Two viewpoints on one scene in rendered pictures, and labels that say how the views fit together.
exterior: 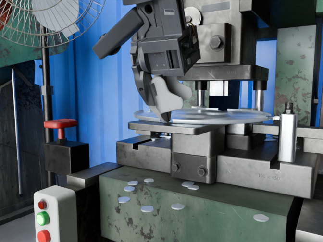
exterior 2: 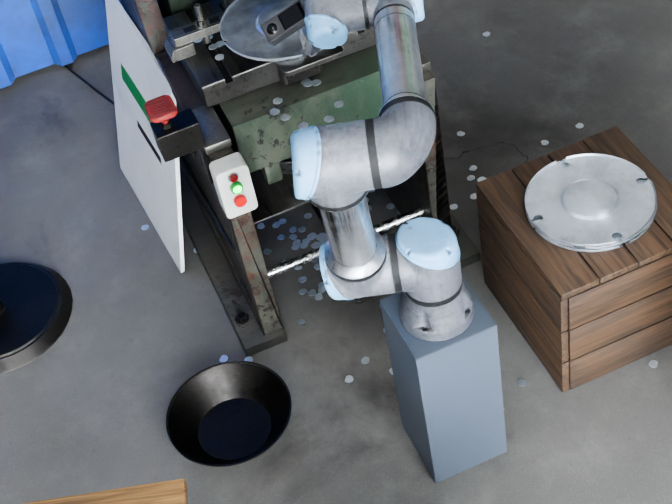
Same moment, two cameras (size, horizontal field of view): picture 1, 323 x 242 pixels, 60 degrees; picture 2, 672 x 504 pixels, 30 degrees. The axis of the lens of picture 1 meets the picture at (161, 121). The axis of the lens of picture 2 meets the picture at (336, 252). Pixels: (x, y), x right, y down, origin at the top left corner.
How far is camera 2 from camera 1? 240 cm
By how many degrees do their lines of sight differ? 55
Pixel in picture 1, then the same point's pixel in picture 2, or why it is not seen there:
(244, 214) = (369, 79)
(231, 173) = not seen: hidden behind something
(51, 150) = (171, 139)
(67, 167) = (198, 142)
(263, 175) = (354, 40)
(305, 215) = not seen: hidden behind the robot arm
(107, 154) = not seen: outside the picture
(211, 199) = (342, 83)
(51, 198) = (241, 167)
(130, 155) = (224, 90)
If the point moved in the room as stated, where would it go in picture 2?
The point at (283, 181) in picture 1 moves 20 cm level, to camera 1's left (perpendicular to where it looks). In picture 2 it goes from (369, 37) to (317, 89)
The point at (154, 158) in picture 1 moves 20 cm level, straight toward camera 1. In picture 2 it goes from (253, 79) to (326, 103)
